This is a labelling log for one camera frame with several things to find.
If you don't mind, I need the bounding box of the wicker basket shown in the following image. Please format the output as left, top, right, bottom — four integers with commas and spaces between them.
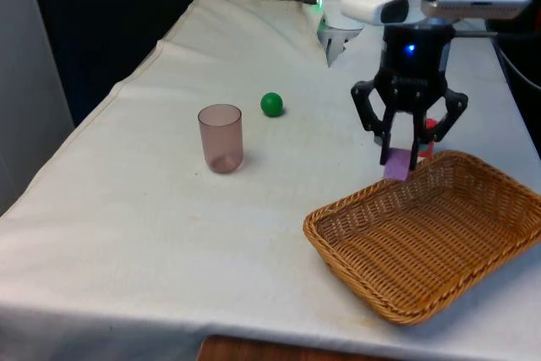
302, 150, 541, 327

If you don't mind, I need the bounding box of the red block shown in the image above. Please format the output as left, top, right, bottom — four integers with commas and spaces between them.
417, 117, 437, 164

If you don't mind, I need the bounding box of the purple triangular block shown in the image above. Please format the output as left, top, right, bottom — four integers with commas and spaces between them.
383, 147, 413, 183

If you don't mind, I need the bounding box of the green ball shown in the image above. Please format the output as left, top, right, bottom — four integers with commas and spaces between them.
260, 92, 285, 118

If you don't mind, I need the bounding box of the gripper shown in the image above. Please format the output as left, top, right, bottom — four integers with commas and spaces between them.
350, 22, 469, 170

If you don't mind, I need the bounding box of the see-through pink cup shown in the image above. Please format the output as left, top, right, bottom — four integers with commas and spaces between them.
196, 103, 245, 176

